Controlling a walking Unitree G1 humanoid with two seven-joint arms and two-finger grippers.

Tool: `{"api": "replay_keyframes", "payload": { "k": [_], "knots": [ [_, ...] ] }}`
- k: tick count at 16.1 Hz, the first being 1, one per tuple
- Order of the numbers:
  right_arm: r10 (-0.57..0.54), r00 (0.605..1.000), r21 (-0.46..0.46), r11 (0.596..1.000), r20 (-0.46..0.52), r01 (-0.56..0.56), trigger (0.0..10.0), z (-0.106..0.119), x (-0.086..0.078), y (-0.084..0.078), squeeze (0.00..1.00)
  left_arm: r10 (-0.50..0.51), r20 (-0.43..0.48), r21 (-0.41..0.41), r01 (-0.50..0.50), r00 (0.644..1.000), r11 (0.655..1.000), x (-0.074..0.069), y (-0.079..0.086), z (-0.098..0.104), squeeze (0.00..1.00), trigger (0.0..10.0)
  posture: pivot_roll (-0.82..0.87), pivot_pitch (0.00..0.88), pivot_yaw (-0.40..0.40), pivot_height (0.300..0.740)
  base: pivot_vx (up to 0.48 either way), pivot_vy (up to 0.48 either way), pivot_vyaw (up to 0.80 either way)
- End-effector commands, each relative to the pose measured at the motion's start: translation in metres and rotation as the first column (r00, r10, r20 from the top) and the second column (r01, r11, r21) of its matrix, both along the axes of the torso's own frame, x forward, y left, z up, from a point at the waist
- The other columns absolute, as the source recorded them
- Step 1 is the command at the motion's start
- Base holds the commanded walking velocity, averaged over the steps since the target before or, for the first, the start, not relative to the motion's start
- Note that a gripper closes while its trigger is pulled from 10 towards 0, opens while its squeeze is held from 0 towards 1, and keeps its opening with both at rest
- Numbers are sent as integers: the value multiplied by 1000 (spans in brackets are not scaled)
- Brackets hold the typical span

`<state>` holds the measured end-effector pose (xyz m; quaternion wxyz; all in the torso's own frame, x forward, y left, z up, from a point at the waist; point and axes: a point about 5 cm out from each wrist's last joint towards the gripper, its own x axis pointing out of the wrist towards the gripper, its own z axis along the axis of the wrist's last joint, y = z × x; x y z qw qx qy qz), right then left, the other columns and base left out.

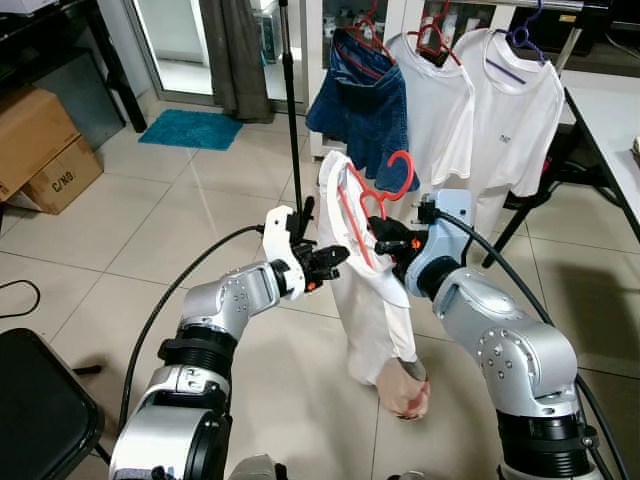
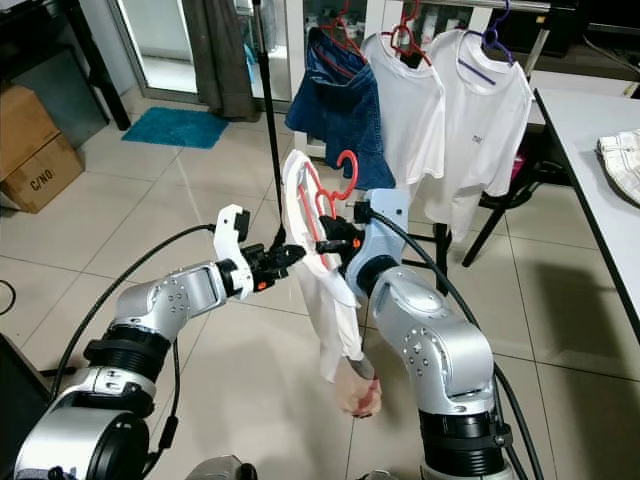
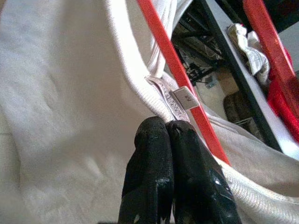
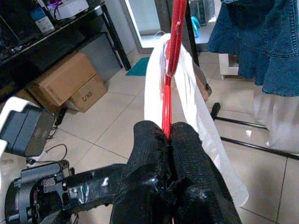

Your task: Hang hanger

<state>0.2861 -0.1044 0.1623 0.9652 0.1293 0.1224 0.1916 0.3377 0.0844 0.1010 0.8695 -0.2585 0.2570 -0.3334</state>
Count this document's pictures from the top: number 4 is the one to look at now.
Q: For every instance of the white carton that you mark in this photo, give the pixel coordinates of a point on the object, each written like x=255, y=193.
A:
x=72, y=9

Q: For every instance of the grey computer case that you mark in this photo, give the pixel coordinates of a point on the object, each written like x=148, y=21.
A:
x=100, y=56

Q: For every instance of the large brown cardboard box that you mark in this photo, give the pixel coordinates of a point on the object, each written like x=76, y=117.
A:
x=60, y=81

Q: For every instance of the blue denim skirt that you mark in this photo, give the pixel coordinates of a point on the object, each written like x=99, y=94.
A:
x=257, y=46

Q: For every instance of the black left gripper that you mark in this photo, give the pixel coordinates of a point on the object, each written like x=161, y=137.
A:
x=35, y=198

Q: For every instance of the teal rug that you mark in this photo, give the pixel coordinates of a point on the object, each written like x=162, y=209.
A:
x=137, y=67

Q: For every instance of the chrome black clothes rack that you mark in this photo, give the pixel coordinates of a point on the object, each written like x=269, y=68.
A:
x=216, y=108

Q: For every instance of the black power adapter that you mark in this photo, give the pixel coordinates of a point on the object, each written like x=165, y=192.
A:
x=61, y=116

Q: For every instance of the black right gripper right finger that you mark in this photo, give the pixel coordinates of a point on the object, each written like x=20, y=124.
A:
x=198, y=186

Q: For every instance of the black desk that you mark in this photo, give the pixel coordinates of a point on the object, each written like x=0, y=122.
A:
x=46, y=46

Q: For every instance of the small printed cardboard box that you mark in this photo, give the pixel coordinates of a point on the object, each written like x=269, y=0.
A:
x=90, y=95

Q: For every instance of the white t-shirt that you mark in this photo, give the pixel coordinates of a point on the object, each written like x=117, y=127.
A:
x=275, y=116

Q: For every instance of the light blue plastic hanger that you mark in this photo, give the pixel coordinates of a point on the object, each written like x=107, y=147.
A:
x=195, y=25

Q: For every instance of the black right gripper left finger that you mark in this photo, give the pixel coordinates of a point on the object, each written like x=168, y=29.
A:
x=144, y=175

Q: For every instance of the cream white cloth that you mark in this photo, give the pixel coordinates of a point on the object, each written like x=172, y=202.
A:
x=151, y=98

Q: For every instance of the blue carton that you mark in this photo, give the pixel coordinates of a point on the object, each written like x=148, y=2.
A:
x=43, y=21

